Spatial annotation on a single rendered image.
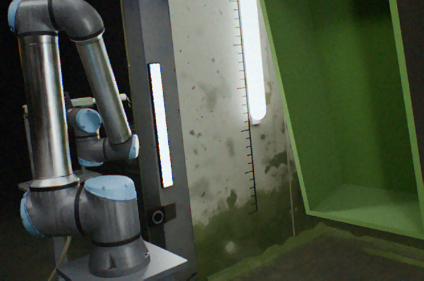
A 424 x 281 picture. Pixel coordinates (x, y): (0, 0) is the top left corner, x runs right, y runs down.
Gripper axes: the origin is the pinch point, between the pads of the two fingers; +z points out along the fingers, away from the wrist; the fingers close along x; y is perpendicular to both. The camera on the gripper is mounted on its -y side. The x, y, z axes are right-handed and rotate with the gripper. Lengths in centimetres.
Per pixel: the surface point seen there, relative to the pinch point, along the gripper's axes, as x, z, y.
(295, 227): 145, -5, 96
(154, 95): 48.3, -5.4, -2.3
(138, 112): 46.4, 8.3, 6.6
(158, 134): 48, -6, 17
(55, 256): -3, 17, 70
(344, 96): 123, -63, 8
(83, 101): 13.3, -0.7, -3.4
